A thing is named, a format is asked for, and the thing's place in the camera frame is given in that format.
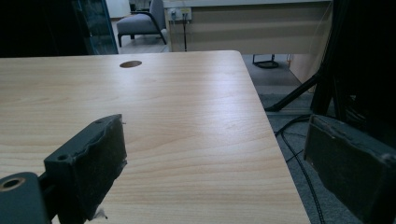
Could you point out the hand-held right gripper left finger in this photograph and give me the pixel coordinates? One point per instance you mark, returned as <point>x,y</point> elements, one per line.
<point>87,168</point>

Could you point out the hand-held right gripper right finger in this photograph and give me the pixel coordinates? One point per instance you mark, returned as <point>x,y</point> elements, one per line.
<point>351,168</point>

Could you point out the black tripod stand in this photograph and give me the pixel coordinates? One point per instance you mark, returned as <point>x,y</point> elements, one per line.
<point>292,96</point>

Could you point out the dark round table grommet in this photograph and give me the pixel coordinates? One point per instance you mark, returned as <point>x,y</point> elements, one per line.
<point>130,64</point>

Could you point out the black metal chair base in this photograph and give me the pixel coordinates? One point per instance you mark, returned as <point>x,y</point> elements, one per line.
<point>266,65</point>

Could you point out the dark glass cabinet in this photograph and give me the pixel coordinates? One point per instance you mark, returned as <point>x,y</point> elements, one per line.
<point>99,31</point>

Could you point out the grey armchair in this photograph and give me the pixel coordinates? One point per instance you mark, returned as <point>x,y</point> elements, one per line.
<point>137,23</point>

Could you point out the light wooden counter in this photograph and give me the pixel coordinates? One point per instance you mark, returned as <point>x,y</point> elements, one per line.
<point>249,31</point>

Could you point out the white wall socket panel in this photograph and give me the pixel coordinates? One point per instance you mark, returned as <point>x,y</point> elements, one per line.
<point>179,14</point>

